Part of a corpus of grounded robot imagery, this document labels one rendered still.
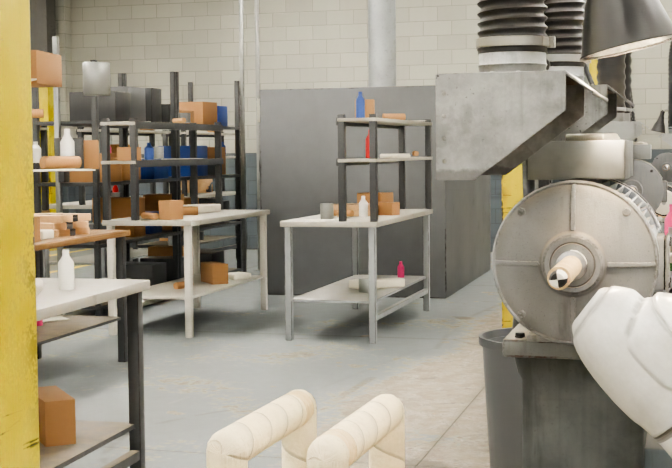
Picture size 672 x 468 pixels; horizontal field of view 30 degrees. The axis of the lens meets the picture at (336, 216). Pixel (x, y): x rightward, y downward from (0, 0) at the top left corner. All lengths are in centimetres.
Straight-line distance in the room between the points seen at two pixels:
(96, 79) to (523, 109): 359
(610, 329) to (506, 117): 36
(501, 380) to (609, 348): 325
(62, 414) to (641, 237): 335
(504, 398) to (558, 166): 276
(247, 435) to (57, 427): 399
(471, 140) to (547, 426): 65
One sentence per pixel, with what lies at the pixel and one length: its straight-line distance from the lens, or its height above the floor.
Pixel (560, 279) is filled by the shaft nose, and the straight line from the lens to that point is 172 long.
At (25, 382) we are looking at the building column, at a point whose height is 105.
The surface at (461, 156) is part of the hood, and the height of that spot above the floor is 142.
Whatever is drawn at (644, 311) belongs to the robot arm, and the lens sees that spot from 145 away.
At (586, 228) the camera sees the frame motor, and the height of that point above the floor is 130.
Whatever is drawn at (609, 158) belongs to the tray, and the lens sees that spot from 199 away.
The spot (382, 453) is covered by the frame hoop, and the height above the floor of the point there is 116.
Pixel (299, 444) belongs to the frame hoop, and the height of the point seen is 117.
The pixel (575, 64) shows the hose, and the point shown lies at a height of 158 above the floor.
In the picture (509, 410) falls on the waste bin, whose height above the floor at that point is 47.
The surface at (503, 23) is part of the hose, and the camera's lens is 183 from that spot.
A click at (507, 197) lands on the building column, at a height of 107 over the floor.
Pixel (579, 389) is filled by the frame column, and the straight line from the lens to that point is 213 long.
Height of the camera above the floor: 143
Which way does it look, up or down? 3 degrees down
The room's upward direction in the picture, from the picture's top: 1 degrees counter-clockwise
